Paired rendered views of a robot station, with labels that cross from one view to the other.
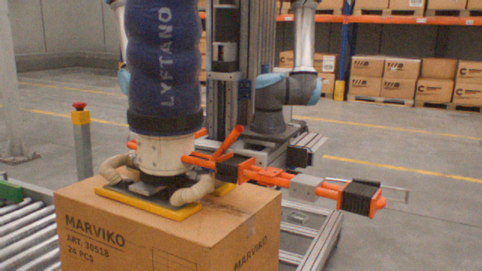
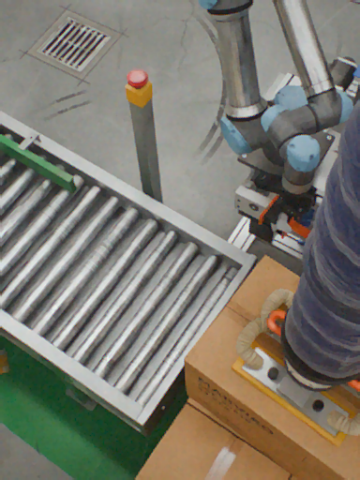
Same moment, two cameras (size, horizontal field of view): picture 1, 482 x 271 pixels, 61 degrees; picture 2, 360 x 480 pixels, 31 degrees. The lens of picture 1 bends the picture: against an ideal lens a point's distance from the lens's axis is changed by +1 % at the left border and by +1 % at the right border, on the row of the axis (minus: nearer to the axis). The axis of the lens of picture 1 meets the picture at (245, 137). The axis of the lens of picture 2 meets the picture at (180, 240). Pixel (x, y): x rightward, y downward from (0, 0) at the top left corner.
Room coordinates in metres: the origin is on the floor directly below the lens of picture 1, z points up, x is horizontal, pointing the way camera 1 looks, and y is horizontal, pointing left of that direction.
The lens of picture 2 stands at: (0.66, 0.48, 2.68)
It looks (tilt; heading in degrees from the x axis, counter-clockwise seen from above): 63 degrees down; 11
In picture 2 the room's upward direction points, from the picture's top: 4 degrees counter-clockwise
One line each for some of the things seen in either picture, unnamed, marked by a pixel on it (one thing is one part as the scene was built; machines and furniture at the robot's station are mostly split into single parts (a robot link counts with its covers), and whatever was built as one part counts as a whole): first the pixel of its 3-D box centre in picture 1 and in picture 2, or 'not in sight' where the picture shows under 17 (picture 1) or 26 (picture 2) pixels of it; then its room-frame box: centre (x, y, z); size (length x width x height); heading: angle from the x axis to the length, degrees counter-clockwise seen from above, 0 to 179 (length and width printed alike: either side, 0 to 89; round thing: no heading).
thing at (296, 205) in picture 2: not in sight; (295, 196); (1.56, 0.34, 1.22); 0.09 x 0.08 x 0.12; 60
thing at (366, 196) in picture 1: (359, 199); not in sight; (0.89, -0.27, 1.07); 0.08 x 0.07 x 0.05; 60
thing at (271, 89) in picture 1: (270, 89); not in sight; (1.64, -0.10, 1.20); 0.13 x 0.12 x 0.14; 92
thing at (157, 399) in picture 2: not in sight; (200, 337); (1.36, 0.57, 0.58); 0.70 x 0.03 x 0.06; 153
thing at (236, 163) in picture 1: (235, 168); not in sight; (1.07, 0.03, 1.07); 0.10 x 0.08 x 0.06; 150
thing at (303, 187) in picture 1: (306, 187); not in sight; (0.96, -0.16, 1.07); 0.07 x 0.07 x 0.04; 60
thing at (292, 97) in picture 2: not in sight; (291, 112); (1.84, 0.37, 1.20); 0.13 x 0.12 x 0.14; 121
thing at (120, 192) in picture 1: (146, 193); (294, 390); (1.11, 0.29, 0.97); 0.34 x 0.10 x 0.05; 60
